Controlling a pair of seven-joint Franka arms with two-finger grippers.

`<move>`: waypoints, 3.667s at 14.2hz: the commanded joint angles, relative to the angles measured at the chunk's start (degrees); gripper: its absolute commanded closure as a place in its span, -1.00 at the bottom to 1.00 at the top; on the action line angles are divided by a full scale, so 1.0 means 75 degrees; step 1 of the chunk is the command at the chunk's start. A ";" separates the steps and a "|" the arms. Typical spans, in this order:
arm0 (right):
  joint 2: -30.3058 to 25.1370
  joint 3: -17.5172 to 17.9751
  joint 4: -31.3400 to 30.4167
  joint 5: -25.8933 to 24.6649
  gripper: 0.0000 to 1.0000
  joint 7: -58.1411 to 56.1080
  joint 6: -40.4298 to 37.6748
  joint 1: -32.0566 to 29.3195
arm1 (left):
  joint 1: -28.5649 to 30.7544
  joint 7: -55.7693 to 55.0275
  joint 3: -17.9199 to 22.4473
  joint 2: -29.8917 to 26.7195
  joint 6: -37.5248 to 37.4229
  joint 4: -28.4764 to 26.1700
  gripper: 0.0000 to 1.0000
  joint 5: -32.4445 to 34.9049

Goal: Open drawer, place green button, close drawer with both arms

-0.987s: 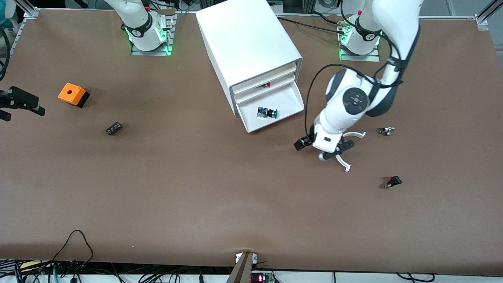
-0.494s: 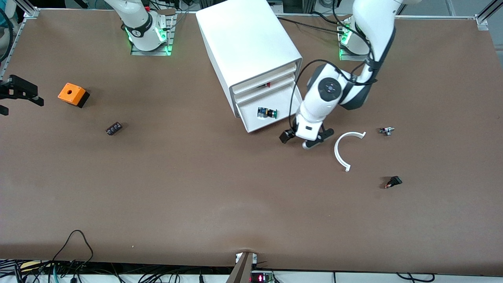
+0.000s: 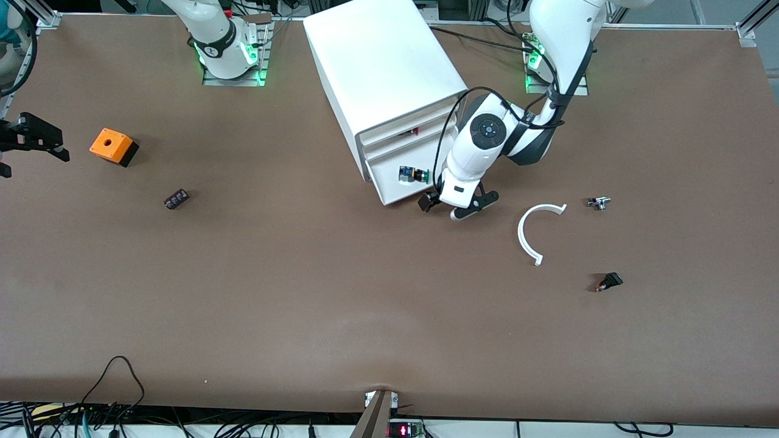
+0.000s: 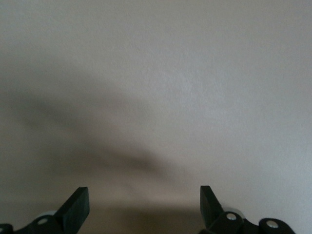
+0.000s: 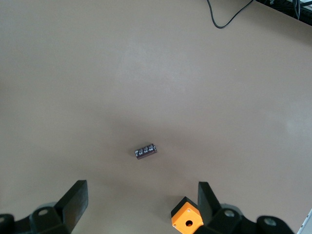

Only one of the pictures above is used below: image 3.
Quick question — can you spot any black cable behind cabinet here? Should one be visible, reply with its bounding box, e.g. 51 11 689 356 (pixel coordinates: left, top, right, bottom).
429 18 540 54

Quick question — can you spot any yellow cable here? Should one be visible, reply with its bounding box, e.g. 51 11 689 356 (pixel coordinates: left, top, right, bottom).
30 403 83 420

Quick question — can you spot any aluminium table edge rail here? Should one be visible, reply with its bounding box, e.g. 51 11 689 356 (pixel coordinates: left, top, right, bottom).
426 20 740 31

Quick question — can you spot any white curved plastic arc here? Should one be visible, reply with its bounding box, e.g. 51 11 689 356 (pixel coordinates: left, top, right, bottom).
517 203 568 266

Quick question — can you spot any teal background object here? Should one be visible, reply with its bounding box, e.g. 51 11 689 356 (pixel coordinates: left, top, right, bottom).
0 12 26 44

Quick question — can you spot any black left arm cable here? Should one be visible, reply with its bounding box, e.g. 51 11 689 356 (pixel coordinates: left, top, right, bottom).
429 0 568 184

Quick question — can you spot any black looped cable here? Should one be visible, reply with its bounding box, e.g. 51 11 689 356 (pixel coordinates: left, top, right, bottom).
79 356 147 420

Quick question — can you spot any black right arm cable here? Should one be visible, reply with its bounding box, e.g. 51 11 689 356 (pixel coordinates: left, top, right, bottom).
0 0 38 98

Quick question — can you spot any red LED display module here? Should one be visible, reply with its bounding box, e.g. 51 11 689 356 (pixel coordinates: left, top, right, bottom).
388 419 425 438

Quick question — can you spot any thin black cable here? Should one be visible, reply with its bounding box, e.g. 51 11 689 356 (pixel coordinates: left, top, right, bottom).
613 421 674 437

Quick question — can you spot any orange button box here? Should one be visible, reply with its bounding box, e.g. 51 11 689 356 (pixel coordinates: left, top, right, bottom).
89 128 140 168

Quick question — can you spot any aluminium corner profile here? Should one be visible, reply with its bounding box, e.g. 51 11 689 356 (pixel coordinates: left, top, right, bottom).
735 0 779 48

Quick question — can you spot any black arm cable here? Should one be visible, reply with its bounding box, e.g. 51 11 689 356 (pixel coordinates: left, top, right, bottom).
0 0 38 98
429 0 568 184

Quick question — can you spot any brown post with bracket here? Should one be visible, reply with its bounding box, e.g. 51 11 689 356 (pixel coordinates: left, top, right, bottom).
350 389 400 438

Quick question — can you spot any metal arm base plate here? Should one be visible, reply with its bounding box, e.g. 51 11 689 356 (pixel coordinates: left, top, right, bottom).
525 24 590 96
202 21 275 87

